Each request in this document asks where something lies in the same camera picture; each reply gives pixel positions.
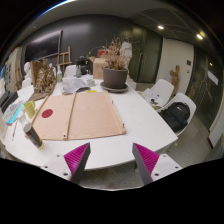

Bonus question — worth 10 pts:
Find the white shelf cabinet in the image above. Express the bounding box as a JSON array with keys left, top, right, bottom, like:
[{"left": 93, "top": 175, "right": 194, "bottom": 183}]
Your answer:
[{"left": 4, "top": 46, "right": 24, "bottom": 93}]

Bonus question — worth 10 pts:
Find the white plaster bust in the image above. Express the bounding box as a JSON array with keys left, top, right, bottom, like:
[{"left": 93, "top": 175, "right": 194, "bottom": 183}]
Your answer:
[{"left": 23, "top": 61, "right": 33, "bottom": 79}]

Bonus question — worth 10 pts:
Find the yellow-green mug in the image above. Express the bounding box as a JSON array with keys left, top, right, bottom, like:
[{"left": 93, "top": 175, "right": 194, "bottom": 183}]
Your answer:
[{"left": 23, "top": 99, "right": 37, "bottom": 120}]

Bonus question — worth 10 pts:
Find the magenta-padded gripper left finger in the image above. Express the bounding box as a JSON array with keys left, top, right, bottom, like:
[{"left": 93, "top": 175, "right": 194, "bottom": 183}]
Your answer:
[{"left": 40, "top": 142, "right": 92, "bottom": 186}]

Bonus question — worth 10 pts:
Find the black flat box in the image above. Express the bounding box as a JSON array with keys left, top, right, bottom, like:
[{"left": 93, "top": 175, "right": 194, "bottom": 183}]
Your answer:
[{"left": 0, "top": 90, "right": 19, "bottom": 113}]

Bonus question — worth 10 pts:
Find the red box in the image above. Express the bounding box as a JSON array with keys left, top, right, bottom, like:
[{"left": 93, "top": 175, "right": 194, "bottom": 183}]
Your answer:
[{"left": 97, "top": 49, "right": 110, "bottom": 58}]

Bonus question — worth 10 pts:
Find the grey translucent bottle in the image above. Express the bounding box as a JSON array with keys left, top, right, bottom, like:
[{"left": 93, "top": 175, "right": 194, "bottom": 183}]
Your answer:
[{"left": 75, "top": 64, "right": 83, "bottom": 78}]

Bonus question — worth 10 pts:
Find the pile of newspapers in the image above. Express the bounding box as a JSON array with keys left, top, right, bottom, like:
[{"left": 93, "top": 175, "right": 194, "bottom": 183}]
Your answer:
[{"left": 60, "top": 77, "right": 91, "bottom": 95}]

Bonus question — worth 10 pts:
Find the tan wooden drawing board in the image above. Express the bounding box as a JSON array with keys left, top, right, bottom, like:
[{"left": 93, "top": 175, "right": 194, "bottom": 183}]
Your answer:
[{"left": 31, "top": 90, "right": 127, "bottom": 141}]

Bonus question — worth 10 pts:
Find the grey plant saucer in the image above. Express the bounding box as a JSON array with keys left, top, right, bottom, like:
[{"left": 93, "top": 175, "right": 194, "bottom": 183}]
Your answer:
[{"left": 99, "top": 81, "right": 130, "bottom": 94}]

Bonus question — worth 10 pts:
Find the clear spray bottle green label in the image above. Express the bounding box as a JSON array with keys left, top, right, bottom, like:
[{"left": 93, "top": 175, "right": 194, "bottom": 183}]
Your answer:
[{"left": 56, "top": 64, "right": 64, "bottom": 83}]

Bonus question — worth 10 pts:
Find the dried plant in grey pot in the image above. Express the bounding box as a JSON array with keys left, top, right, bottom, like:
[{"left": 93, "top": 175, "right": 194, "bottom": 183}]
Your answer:
[{"left": 101, "top": 36, "right": 130, "bottom": 90}]

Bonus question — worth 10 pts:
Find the white plaster figure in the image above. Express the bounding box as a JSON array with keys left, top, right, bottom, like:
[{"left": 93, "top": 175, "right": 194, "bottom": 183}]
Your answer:
[{"left": 120, "top": 41, "right": 134, "bottom": 69}]

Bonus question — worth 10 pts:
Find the white plastic chair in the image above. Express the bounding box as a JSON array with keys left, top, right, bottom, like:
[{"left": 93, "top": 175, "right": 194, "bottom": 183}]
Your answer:
[
  {"left": 156, "top": 92, "right": 197, "bottom": 137},
  {"left": 142, "top": 78, "right": 175, "bottom": 108},
  {"left": 63, "top": 64, "right": 78, "bottom": 79},
  {"left": 21, "top": 77, "right": 33, "bottom": 88}
]

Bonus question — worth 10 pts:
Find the dark wall screen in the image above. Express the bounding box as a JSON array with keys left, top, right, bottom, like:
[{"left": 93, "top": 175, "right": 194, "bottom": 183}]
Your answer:
[{"left": 24, "top": 30, "right": 63, "bottom": 63}]

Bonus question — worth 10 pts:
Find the flat round red coaster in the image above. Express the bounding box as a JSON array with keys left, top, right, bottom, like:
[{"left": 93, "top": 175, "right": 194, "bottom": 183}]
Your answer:
[{"left": 41, "top": 108, "right": 54, "bottom": 119}]

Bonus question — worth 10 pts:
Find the wooden figure carving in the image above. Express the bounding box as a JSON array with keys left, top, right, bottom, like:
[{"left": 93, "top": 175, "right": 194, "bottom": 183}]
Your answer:
[{"left": 169, "top": 64, "right": 181, "bottom": 98}]

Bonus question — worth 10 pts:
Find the wooden easel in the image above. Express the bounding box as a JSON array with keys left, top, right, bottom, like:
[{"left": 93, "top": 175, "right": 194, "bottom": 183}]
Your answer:
[
  {"left": 55, "top": 45, "right": 73, "bottom": 73},
  {"left": 13, "top": 58, "right": 24, "bottom": 91}
]

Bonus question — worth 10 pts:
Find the cardboard box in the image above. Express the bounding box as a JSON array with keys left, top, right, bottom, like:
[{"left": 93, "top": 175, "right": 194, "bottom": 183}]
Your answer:
[{"left": 89, "top": 56, "right": 110, "bottom": 80}]

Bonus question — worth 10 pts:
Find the black backpack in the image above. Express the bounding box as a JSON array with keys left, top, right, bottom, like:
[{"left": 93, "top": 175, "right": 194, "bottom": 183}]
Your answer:
[{"left": 158, "top": 101, "right": 191, "bottom": 133}]

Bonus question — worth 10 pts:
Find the long wooden paintbrush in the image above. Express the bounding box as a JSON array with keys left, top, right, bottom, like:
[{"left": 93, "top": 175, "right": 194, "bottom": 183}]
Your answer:
[{"left": 11, "top": 119, "right": 18, "bottom": 141}]

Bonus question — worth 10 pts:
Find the blue and purple painting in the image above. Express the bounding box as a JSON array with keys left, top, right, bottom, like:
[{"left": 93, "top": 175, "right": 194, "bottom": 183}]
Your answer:
[{"left": 3, "top": 99, "right": 26, "bottom": 126}]

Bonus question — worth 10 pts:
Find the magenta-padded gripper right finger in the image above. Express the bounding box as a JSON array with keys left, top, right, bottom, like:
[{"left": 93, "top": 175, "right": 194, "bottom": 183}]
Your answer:
[{"left": 131, "top": 142, "right": 184, "bottom": 186}]

